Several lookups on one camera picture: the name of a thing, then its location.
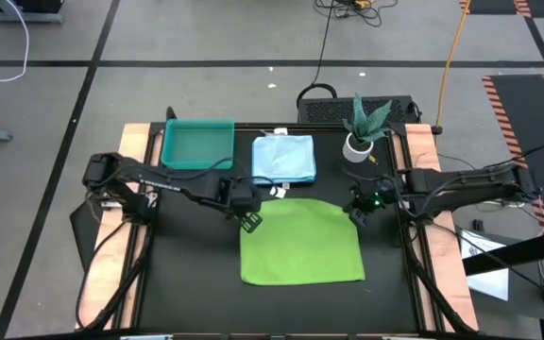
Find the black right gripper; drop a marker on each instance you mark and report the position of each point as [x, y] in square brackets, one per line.
[373, 196]

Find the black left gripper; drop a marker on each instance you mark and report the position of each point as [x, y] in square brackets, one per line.
[246, 198]

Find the green microfiber towel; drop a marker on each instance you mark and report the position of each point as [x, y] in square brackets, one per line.
[300, 241]

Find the light blue teal-edged towel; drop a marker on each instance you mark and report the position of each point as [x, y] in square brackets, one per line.
[283, 158]

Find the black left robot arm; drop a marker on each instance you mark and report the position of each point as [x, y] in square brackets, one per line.
[158, 181]

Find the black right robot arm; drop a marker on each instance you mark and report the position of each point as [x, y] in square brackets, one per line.
[465, 186]

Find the white paper hang tag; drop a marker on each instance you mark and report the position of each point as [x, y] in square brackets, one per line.
[279, 192]
[280, 130]

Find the small yellow tag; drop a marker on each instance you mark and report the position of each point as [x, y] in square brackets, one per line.
[372, 159]

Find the green plant in white pot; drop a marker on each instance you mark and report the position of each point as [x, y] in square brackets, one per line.
[358, 148]

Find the teal plastic tray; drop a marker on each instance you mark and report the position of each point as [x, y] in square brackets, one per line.
[197, 144]

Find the wooden side board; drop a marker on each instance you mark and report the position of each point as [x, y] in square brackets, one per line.
[420, 139]
[135, 137]

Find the black perforated computer case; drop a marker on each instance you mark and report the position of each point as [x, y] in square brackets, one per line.
[324, 111]

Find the small black block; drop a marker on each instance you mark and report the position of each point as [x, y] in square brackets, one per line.
[478, 225]

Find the black table clamp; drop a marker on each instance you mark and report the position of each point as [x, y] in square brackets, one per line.
[171, 113]

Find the white paper sheet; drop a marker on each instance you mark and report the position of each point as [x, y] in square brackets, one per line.
[489, 283]

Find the black flat panel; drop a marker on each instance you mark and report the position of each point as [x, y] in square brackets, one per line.
[83, 231]

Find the large hazard-striped floor mat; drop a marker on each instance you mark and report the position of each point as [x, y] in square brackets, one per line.
[522, 118]

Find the grey desk foot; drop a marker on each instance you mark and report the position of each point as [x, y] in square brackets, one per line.
[17, 18]

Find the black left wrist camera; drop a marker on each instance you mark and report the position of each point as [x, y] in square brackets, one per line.
[225, 190]

